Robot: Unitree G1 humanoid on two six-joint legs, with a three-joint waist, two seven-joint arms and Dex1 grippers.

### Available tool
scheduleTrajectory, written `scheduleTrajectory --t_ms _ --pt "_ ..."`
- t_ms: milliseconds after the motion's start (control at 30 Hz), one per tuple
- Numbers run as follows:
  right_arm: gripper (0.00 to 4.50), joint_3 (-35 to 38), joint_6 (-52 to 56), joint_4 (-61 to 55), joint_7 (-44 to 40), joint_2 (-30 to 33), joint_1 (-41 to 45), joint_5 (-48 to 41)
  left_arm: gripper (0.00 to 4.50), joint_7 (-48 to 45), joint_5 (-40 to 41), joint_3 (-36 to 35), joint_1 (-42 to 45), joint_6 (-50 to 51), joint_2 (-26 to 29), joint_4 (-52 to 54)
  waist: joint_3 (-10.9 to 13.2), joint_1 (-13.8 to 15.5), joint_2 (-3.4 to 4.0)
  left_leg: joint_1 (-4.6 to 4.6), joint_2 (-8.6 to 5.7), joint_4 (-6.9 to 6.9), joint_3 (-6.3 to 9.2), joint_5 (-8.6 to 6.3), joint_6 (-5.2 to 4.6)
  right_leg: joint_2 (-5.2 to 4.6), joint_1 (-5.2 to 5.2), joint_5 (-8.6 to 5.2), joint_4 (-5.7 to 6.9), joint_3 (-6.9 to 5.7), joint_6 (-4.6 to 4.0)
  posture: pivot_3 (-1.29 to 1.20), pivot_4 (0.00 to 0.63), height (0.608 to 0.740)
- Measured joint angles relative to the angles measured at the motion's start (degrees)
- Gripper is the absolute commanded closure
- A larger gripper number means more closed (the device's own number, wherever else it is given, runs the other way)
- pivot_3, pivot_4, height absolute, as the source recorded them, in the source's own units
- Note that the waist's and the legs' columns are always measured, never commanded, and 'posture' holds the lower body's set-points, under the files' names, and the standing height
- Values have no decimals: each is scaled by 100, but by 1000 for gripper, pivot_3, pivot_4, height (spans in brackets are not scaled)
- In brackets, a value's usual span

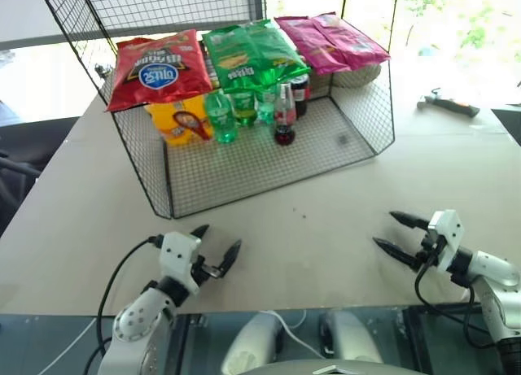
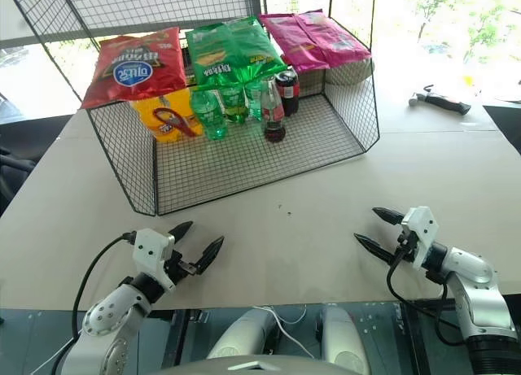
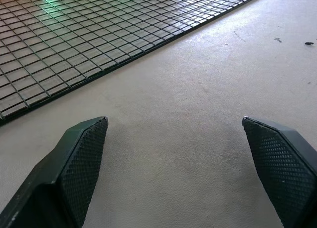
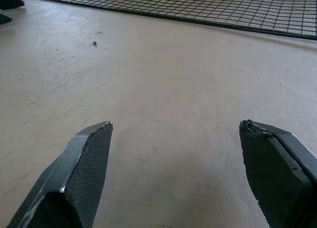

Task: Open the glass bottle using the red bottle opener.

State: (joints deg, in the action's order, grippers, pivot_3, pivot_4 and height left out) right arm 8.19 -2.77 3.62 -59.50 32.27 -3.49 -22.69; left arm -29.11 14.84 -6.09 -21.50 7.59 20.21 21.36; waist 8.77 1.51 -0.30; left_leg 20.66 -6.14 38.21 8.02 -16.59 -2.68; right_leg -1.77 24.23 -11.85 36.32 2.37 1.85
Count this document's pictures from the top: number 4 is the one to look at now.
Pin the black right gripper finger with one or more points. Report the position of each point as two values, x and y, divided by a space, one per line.
74 178
275 173

